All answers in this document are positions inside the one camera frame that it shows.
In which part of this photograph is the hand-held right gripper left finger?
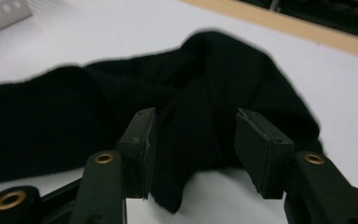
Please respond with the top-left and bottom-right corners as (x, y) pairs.
(69, 106), (158, 224)

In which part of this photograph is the white perforated plastic basket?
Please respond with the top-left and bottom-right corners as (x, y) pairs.
(0, 0), (34, 39)

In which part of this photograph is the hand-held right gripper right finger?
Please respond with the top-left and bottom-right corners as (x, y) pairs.
(233, 107), (358, 224)

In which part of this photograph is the black sleeveless shirt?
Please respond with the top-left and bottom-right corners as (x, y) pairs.
(0, 30), (324, 214)

